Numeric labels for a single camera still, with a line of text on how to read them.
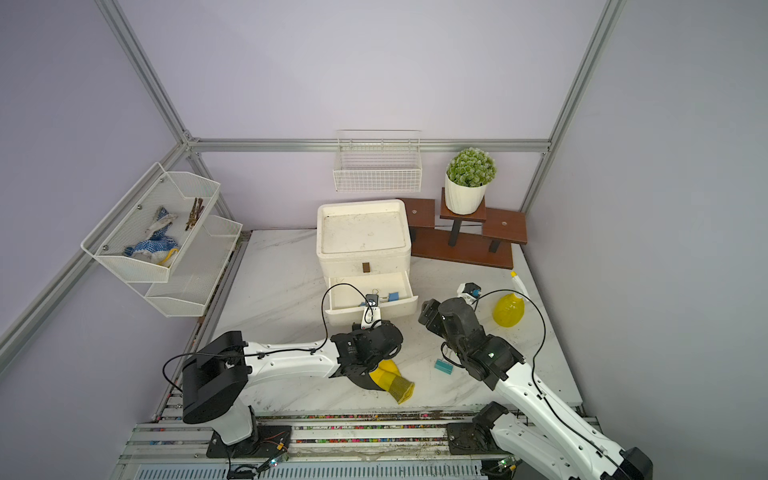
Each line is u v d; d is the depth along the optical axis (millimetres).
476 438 641
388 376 829
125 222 696
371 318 717
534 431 568
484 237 985
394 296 906
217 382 436
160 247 714
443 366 856
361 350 623
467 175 839
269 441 732
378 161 956
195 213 814
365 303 891
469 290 665
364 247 839
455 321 553
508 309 945
